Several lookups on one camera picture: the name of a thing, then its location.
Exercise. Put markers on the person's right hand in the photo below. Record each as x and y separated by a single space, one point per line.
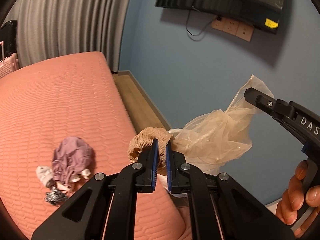
293 199

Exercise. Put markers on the beige sheer mesh bag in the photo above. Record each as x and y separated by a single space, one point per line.
211 140

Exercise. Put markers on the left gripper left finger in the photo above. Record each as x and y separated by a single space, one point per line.
146 174

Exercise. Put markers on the black suitcase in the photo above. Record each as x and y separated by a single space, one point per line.
8 36

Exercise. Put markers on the grey pleated curtain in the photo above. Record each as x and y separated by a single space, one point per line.
52 28

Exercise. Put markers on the white sock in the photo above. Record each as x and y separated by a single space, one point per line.
46 177

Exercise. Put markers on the purple cloth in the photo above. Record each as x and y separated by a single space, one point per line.
70 158

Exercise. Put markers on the tan knitted stocking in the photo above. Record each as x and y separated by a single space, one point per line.
144 141

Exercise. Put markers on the beige wall socket panel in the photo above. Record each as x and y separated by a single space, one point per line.
239 29

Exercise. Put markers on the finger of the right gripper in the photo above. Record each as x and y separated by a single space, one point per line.
265 103

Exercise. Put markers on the yellow television sticker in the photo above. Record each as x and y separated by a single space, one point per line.
271 24

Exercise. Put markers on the orange quilted bed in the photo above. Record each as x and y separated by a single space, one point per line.
44 104

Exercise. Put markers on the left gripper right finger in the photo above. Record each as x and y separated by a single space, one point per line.
220 208

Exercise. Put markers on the leopard print ribbon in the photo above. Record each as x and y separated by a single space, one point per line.
55 196

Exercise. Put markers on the white lined trash bin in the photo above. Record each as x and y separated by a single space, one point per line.
178 184

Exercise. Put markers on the pink hard suitcase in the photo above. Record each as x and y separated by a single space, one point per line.
8 64

